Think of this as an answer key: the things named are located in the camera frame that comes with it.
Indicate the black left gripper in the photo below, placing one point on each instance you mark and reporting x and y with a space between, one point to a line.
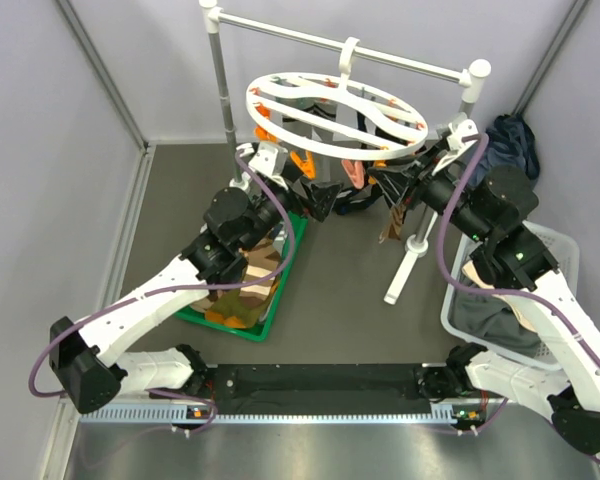
321 201

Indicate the green plastic bin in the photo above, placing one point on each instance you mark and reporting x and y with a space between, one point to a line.
249 312

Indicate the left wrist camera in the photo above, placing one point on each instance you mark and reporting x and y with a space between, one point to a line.
266 158

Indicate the brown striped sock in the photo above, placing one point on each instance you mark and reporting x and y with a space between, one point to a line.
393 228

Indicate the pink clip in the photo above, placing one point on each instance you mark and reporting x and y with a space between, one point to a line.
356 173

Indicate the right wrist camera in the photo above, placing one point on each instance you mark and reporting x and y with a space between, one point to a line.
463 134

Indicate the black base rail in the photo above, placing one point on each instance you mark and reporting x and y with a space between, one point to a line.
318 389

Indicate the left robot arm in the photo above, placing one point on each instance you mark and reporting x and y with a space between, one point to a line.
243 248

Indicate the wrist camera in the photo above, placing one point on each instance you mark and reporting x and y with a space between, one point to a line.
266 158
463 134

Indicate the white round sock hanger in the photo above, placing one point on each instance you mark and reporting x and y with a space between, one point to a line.
334 115

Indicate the blue clothes pile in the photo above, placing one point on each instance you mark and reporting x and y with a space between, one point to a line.
511 143

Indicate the white drying rack stand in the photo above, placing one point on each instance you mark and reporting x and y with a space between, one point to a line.
471 79

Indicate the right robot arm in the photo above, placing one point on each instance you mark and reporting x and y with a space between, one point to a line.
513 264

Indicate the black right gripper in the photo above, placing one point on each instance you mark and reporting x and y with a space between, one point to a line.
394 181

